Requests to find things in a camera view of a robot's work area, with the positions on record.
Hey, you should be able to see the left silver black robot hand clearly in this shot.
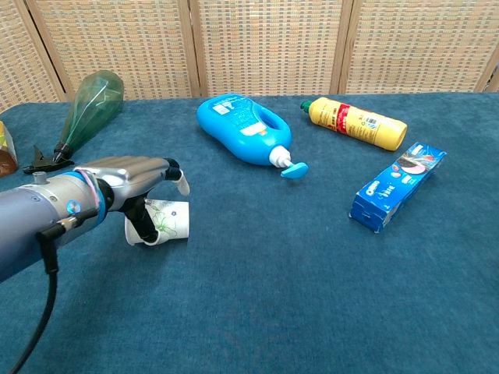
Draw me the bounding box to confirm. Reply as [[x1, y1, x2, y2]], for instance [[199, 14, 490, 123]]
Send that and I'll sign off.
[[73, 156, 191, 246]]

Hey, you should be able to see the white paper cup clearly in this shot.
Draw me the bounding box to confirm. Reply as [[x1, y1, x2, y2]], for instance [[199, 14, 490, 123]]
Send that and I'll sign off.
[[124, 198, 191, 247]]

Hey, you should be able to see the green spray bottle black trigger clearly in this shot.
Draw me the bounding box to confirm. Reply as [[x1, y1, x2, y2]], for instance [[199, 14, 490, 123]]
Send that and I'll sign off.
[[22, 69, 126, 175]]

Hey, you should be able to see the blue pump detergent bottle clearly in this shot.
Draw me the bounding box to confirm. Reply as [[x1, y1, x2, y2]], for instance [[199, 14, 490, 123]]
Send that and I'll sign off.
[[196, 93, 310, 180]]

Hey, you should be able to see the tea drink bottle yellow label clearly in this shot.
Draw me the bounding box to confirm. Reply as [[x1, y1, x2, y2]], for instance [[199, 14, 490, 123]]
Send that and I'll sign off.
[[0, 121, 19, 178]]

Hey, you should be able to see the blue table mat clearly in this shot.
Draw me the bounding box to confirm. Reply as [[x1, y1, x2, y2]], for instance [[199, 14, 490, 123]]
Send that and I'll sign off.
[[0, 91, 499, 374]]

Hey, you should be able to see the woven folding screen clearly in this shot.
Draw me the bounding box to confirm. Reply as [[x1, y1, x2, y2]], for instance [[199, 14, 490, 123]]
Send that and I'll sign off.
[[0, 0, 499, 114]]

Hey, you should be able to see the yellow squeeze bottle green cap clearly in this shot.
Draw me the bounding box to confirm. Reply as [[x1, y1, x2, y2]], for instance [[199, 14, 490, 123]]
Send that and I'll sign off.
[[299, 97, 409, 152]]

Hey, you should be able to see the blue Oreo cookie box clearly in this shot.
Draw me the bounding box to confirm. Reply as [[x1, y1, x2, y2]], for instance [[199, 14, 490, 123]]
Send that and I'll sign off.
[[349, 142, 448, 235]]

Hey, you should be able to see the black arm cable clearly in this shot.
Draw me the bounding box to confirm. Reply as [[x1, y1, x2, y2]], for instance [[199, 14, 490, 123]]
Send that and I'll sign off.
[[7, 208, 98, 374]]

